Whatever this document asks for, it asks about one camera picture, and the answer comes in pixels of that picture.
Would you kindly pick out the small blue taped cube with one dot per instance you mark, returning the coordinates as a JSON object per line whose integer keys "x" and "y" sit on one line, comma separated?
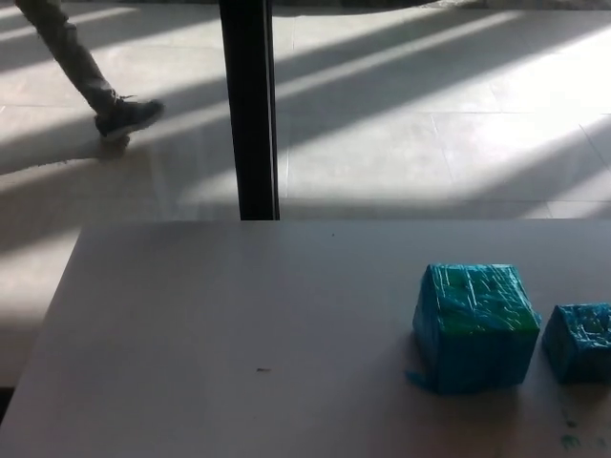
{"x": 580, "y": 343}

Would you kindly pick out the large blue taped cube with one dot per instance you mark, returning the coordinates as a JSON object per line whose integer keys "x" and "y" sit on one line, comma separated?
{"x": 477, "y": 334}

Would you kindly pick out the dark sneaker with white sole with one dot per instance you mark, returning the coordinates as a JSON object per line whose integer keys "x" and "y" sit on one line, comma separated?
{"x": 126, "y": 117}

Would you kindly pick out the grey trouser leg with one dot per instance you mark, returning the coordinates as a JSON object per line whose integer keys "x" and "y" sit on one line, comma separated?
{"x": 67, "y": 52}

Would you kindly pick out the black vertical window post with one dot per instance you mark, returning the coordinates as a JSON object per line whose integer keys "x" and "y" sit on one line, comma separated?
{"x": 250, "y": 110}

